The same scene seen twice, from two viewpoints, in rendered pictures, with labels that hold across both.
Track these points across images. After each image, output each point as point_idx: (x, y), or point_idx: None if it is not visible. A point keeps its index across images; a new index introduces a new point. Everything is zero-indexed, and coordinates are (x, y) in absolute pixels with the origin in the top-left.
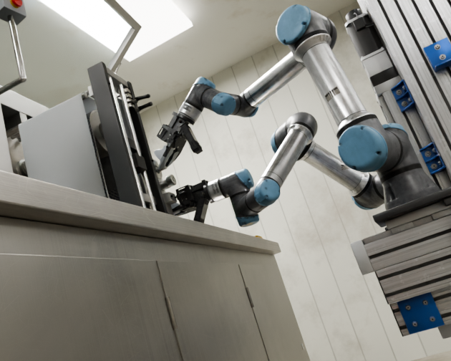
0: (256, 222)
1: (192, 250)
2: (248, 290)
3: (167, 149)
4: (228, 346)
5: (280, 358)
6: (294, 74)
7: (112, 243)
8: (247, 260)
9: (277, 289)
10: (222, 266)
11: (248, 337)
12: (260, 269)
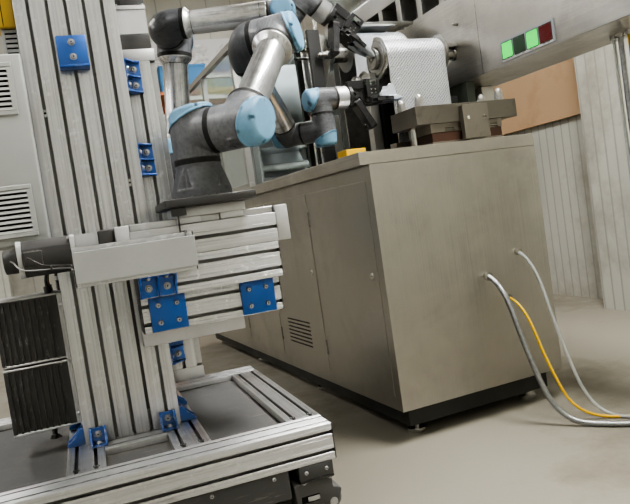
0: (320, 146)
1: (277, 194)
2: (307, 215)
3: (348, 49)
4: (287, 245)
5: (328, 268)
6: (208, 32)
7: (254, 200)
8: (316, 187)
9: (351, 212)
10: (292, 199)
11: (301, 244)
12: (329, 193)
